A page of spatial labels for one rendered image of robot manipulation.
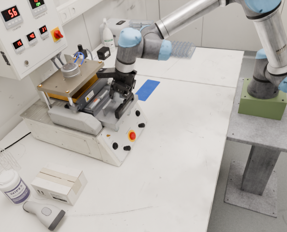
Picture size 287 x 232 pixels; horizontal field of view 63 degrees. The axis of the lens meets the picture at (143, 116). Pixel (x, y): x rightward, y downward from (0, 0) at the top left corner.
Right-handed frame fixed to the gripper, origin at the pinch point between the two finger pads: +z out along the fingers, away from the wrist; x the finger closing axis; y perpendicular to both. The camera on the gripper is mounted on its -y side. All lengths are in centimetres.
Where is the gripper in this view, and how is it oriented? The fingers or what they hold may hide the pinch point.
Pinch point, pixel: (113, 100)
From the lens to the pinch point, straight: 108.3
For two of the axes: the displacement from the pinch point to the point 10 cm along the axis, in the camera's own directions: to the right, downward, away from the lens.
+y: 8.8, 4.5, -1.3
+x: 4.2, -6.3, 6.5
